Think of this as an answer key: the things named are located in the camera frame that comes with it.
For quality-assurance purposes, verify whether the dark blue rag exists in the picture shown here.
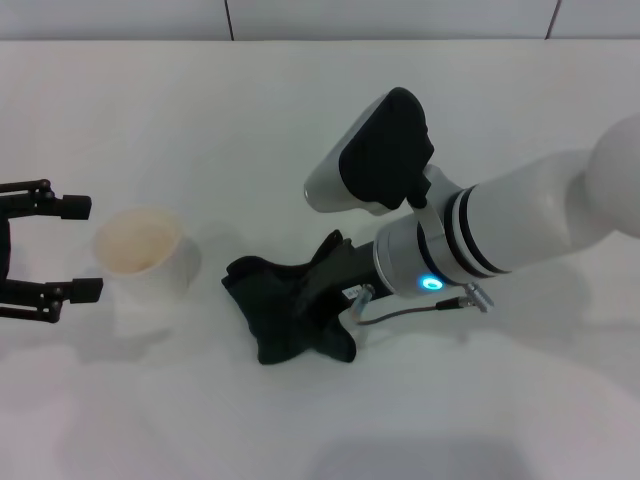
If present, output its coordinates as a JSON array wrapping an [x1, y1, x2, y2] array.
[[221, 229, 358, 367]]

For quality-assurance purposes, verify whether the white paper cup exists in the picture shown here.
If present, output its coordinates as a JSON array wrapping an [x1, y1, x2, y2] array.
[[93, 207, 202, 341]]

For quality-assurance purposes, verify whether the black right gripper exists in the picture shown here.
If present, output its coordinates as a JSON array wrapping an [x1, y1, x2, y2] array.
[[295, 239, 386, 316]]

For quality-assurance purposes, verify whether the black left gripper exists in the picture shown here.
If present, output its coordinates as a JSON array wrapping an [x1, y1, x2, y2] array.
[[0, 177, 105, 325]]

